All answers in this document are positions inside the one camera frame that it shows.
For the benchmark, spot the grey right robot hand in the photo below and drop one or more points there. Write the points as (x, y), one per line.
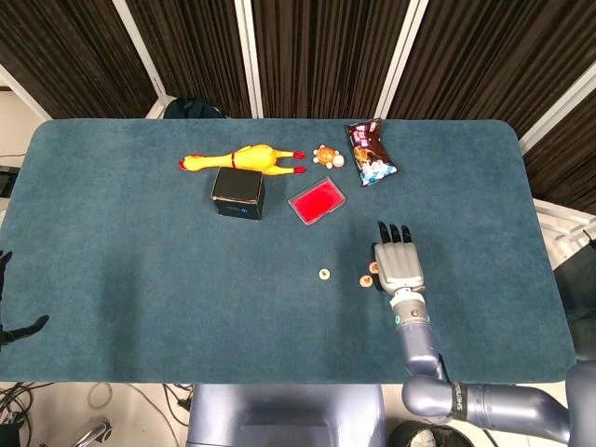
(398, 265)

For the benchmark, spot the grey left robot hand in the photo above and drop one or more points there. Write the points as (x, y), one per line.
(4, 265)

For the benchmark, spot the cream round chess piece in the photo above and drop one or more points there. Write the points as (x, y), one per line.
(366, 281)
(372, 267)
(324, 274)

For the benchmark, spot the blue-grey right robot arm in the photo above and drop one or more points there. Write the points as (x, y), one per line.
(419, 344)

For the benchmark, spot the black electronic device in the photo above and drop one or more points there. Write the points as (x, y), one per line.
(7, 181)

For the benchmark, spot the red ink pad case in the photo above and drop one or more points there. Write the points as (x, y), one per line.
(316, 201)

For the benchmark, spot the dark snack bag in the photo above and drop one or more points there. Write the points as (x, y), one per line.
(368, 158)

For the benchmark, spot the orange turtle toy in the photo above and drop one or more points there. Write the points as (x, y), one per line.
(323, 154)

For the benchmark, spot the teal velvet tablecloth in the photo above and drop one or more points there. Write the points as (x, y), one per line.
(139, 279)

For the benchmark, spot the black waste bin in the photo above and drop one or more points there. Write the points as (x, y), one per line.
(405, 435)

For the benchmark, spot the white metal rack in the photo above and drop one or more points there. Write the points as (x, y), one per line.
(563, 215)

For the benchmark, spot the black cardboard box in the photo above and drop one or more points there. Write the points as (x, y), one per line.
(237, 186)

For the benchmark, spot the yellow rubber chicken toy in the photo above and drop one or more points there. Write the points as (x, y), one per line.
(251, 156)

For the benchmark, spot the chrome metal leg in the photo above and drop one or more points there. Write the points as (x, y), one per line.
(95, 430)

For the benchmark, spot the blue-grey robot torso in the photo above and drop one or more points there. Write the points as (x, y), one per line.
(279, 414)

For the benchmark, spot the dark brown curtain panel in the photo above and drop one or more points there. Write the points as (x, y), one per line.
(568, 163)
(321, 56)
(489, 56)
(200, 51)
(70, 46)

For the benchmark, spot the black bag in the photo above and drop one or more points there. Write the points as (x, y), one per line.
(191, 108)

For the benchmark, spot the white partition frame post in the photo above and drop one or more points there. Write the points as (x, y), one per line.
(25, 93)
(250, 56)
(142, 51)
(403, 56)
(559, 114)

